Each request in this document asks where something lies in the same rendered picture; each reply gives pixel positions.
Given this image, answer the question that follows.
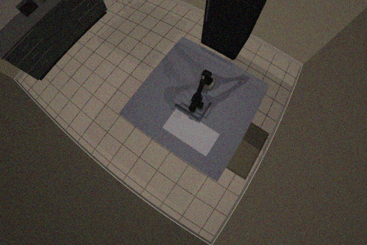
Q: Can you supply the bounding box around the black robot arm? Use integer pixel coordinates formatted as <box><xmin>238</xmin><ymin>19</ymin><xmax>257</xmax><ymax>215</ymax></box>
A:
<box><xmin>189</xmin><ymin>70</ymin><xmax>213</xmax><ymax>110</ymax></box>

